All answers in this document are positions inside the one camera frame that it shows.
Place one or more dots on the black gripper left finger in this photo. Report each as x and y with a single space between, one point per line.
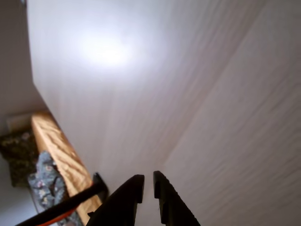
122 204

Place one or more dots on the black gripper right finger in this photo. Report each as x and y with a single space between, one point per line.
171 204

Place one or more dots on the grey floral cloth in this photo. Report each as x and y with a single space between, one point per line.
47 183

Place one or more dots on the dark speckled cushion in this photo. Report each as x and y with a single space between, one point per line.
18 157

